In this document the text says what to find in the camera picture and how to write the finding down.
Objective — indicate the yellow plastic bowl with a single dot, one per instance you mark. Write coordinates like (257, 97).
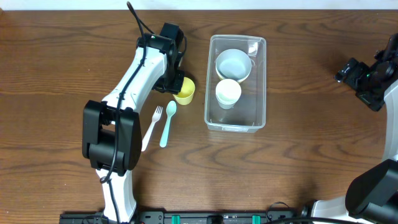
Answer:
(236, 78)

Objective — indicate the white plastic fork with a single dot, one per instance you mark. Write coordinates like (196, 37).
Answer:
(155, 118)

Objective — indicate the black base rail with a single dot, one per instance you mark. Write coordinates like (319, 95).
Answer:
(158, 217)

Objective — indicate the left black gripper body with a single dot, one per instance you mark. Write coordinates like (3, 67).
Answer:
(175, 81)

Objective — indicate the clear plastic storage container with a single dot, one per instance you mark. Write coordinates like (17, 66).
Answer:
(248, 115)

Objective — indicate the grey plastic bowl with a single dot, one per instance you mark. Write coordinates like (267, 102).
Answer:
(233, 61)

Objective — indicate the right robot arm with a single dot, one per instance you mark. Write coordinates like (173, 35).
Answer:
(372, 196)

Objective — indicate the light blue plastic spoon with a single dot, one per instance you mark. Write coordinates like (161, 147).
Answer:
(170, 111)

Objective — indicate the grey plastic cup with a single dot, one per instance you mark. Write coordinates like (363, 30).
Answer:
(226, 105)

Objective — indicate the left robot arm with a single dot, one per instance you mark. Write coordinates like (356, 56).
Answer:
(112, 139)

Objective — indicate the white plastic cup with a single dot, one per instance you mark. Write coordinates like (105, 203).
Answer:
(228, 90)

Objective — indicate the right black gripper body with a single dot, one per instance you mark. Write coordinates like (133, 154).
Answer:
(347, 74)

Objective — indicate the yellow plastic cup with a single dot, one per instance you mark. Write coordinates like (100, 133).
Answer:
(185, 96)

